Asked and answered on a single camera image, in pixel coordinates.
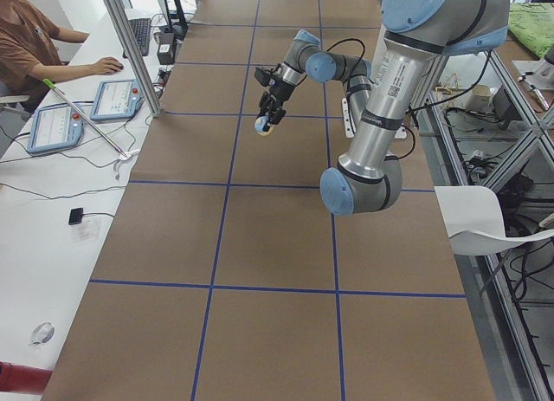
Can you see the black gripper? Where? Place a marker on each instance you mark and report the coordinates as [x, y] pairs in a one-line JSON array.
[[280, 90]]

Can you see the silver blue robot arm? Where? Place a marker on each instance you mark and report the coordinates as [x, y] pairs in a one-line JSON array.
[[368, 177]]

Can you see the person's right hand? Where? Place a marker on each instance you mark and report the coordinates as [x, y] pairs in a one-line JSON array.
[[107, 66]]

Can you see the black power adapter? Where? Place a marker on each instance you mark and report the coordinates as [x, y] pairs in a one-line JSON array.
[[166, 48]]

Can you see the black keyboard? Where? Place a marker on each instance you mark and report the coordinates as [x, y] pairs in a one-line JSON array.
[[141, 28]]

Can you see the far blue teach pendant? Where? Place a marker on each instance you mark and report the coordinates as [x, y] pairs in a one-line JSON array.
[[117, 100]]

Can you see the blue teach pendant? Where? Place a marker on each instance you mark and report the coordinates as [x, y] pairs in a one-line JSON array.
[[117, 100], [54, 129]]

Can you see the near blue teach pendant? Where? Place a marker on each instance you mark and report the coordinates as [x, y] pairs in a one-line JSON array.
[[54, 129]]

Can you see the grey reaching tool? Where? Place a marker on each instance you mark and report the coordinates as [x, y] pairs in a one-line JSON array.
[[123, 155]]

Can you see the small black puck device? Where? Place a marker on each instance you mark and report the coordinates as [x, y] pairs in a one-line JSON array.
[[75, 216]]

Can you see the white chair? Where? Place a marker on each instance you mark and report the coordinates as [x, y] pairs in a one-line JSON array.
[[474, 221]]

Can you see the person in brown shirt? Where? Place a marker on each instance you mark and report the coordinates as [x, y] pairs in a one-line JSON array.
[[28, 53]]

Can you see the green cloth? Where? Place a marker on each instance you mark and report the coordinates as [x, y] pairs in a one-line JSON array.
[[532, 25]]

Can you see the clear plastic bag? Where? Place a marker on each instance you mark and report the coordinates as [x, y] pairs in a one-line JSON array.
[[42, 334]]

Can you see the red object at edge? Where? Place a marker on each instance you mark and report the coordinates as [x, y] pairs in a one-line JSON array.
[[24, 379]]

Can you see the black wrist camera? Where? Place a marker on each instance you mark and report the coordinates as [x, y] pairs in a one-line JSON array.
[[265, 76]]

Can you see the aluminium profile post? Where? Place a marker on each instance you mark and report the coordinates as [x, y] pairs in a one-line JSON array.
[[117, 13]]

